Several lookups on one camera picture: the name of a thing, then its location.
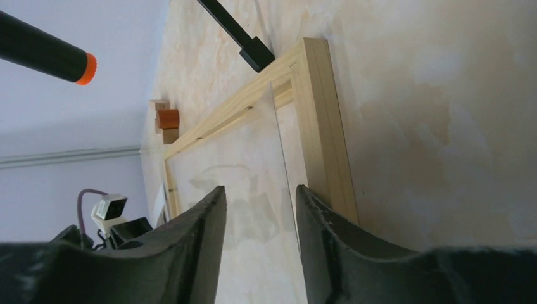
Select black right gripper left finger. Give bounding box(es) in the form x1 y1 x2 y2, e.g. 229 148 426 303
1 186 227 303

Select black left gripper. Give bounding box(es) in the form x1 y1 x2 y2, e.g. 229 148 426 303
50 217 153 251

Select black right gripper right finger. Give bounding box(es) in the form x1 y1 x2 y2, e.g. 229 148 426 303
296 185 536 303

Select light wooden picture frame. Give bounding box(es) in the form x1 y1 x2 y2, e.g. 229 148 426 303
163 37 358 224

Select white mat board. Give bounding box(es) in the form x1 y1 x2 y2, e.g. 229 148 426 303
150 184 170 228

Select upright wooden block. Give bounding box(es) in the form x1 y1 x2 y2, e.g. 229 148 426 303
149 99 180 144

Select brown wooden cylinder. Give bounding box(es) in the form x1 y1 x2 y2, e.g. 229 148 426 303
156 109 180 130

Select black microphone orange tip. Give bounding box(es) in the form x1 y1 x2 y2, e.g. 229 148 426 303
1 11 98 86

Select black microphone tripod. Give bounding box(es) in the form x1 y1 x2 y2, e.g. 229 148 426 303
198 0 275 73

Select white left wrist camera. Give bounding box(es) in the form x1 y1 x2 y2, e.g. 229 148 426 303
91 194 127 238

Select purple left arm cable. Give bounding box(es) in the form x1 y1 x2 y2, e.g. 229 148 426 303
77 188 110 240

